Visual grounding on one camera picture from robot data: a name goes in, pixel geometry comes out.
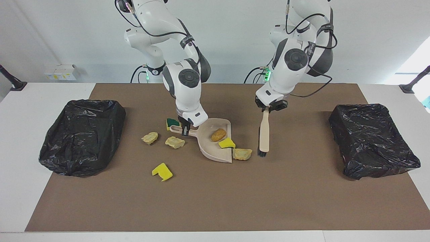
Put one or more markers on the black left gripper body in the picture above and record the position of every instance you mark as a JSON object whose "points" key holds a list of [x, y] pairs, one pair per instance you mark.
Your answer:
{"points": [[273, 105]]}

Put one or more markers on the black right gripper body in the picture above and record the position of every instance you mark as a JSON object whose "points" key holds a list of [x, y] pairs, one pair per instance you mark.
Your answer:
{"points": [[184, 121]]}

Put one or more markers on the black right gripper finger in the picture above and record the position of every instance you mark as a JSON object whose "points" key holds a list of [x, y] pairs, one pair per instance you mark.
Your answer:
{"points": [[185, 131]]}

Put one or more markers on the beige brush with black bristles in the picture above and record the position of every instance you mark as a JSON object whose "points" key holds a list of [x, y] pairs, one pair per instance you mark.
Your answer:
{"points": [[264, 134]]}

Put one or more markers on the beige plastic dustpan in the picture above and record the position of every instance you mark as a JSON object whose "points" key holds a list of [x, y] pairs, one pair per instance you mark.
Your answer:
{"points": [[210, 149]]}

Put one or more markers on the brown oval sponge piece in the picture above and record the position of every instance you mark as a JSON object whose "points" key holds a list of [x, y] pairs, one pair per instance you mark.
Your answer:
{"points": [[218, 135]]}

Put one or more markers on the yellow sponge wedge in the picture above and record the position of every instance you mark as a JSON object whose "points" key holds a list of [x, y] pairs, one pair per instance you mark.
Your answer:
{"points": [[227, 144]]}

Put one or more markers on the beige sponge chunk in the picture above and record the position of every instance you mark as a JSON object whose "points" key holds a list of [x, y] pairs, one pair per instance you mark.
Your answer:
{"points": [[149, 138], [174, 142], [242, 154]]}

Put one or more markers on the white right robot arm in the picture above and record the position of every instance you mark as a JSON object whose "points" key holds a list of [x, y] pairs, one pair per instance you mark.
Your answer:
{"points": [[184, 97]]}

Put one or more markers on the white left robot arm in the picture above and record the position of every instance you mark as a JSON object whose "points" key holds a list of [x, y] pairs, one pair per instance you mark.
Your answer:
{"points": [[285, 80]]}

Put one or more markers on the bin with black bag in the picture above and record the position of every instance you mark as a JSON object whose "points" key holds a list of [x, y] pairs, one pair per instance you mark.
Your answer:
{"points": [[369, 141], [80, 137]]}

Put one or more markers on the yellow and green sponge piece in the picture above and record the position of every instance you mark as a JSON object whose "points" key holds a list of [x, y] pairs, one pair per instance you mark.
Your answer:
{"points": [[172, 121]]}

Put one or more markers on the notched yellow sponge piece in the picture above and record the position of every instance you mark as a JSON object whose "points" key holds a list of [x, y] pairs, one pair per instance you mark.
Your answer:
{"points": [[163, 172]]}

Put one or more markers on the brown table mat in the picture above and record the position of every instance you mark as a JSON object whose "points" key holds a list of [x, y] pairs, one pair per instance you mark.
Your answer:
{"points": [[235, 201]]}

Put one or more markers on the white box with yellow label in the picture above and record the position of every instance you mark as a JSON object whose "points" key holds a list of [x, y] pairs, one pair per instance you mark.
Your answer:
{"points": [[67, 72], [50, 74]]}

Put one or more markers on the teal object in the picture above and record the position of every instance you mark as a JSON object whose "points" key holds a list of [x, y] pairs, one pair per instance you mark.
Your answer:
{"points": [[427, 102]]}

